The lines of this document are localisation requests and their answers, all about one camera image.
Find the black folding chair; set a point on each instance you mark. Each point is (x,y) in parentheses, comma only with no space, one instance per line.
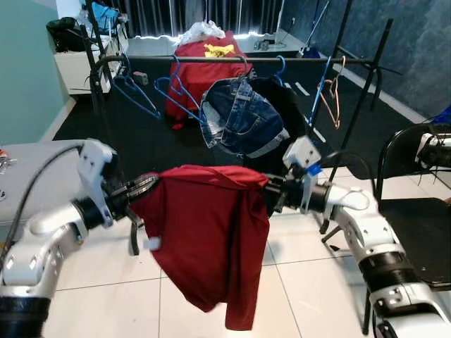
(423,232)

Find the yellow cloth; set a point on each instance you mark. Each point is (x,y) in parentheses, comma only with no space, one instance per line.
(218,50)

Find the dark curtain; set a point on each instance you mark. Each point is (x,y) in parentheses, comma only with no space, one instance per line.
(176,14)

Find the black bag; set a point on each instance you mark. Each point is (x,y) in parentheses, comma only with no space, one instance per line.
(67,35)

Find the thin blue hanger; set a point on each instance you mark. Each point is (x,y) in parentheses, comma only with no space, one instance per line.
(320,91)

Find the grey padded bench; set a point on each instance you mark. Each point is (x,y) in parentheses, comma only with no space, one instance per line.
(60,179)

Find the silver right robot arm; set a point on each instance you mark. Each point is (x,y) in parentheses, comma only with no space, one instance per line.
(366,232)

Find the blue denim shorts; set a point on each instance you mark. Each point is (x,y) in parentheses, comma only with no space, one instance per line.
(239,120)

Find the blue bag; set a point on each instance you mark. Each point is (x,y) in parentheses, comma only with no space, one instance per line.
(106,15)

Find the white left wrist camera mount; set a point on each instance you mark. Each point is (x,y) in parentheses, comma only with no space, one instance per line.
(95,162)

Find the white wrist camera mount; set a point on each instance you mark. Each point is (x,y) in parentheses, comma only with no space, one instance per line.
(299,151)
(95,162)

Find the white cabinet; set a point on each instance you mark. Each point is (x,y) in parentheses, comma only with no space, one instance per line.
(77,70)

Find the red shirt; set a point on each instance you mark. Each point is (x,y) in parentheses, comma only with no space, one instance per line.
(204,232)

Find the black metal clothes rack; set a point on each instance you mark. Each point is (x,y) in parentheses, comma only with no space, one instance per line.
(299,60)

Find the grey power strip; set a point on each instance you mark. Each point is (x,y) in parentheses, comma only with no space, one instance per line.
(268,45)

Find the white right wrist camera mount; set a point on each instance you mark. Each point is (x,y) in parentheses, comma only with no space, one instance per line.
(299,151)

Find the white plastic bag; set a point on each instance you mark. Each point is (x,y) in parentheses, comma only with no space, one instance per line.
(201,32)

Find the small grey box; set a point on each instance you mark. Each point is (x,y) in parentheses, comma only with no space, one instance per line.
(141,78)

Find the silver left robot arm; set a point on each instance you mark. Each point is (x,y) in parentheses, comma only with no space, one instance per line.
(42,236)

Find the blue plastic hanger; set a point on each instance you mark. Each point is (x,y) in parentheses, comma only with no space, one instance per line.
(180,103)
(137,98)
(282,67)

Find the white and black device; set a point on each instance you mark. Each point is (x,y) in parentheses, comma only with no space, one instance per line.
(433,144)

